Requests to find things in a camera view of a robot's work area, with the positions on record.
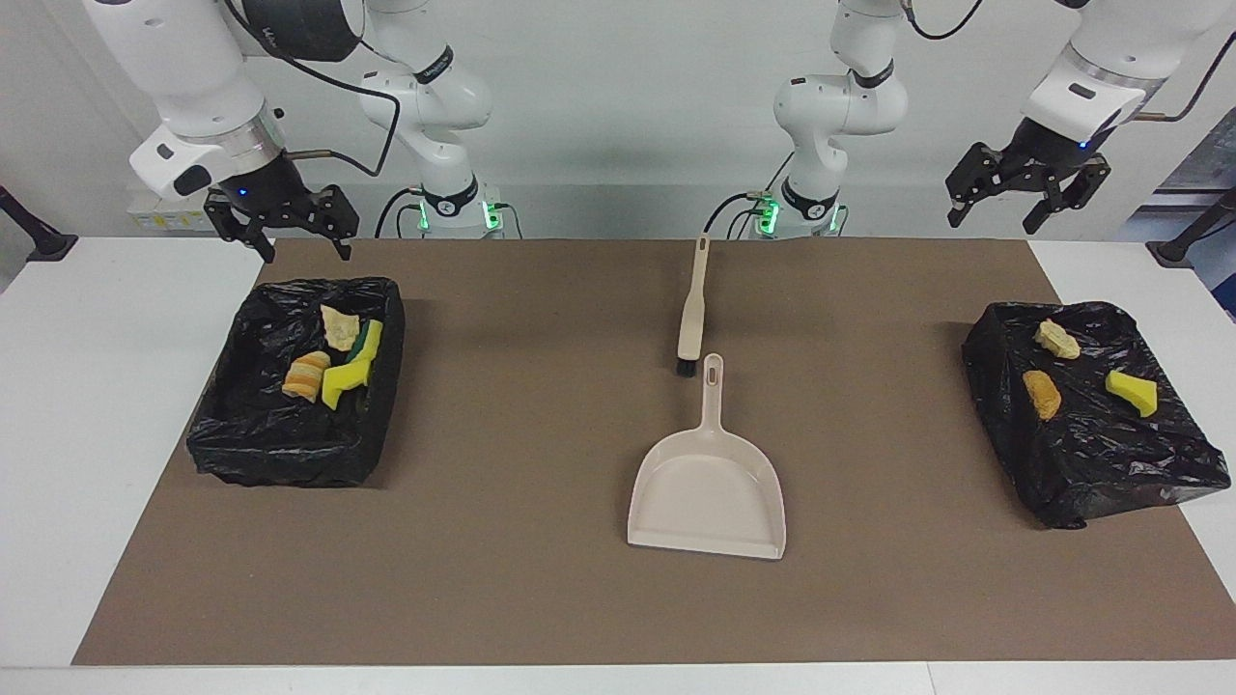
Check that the brown table mat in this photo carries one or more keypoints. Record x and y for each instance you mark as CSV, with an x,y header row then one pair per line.
x,y
483,579

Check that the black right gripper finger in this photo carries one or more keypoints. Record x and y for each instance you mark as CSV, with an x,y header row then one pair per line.
x,y
241,230
340,217

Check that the box wrapped in black bag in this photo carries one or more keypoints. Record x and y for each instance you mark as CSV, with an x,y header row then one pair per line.
x,y
1081,454

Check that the open bin with black bag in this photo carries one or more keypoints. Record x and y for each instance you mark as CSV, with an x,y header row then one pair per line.
x,y
290,444

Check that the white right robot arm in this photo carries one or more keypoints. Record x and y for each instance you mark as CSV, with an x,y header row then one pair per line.
x,y
193,77

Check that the pale beige bread chunk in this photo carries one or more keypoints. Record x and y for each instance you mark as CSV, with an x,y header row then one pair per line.
x,y
340,328
1057,340

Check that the beige hand brush black bristles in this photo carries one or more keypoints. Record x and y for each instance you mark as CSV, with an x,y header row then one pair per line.
x,y
692,309

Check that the beige orange bread chunk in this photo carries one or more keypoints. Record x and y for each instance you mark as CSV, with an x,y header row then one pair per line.
x,y
307,376

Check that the white wall socket box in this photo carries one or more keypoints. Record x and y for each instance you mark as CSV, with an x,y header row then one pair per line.
x,y
159,217

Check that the beige plastic dustpan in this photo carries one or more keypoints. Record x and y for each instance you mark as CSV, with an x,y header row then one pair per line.
x,y
710,492

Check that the yellow green scrub sponge piece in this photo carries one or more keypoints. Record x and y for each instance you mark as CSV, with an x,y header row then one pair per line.
x,y
338,384
371,338

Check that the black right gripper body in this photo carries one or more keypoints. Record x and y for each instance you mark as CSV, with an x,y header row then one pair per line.
x,y
270,191

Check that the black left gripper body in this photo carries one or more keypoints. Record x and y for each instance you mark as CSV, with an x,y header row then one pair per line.
x,y
1043,150

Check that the orange brown bread roll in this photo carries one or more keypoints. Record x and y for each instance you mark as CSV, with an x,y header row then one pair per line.
x,y
1043,394

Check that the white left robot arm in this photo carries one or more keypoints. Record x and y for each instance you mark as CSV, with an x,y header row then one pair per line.
x,y
1101,68

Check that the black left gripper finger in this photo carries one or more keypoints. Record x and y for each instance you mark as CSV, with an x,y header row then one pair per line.
x,y
975,174
1077,183

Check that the grey blue background equipment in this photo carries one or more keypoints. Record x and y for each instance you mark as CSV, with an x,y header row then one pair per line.
x,y
1207,164

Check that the black table clamp stand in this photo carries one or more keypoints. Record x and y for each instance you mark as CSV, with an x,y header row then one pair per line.
x,y
43,241
1173,253

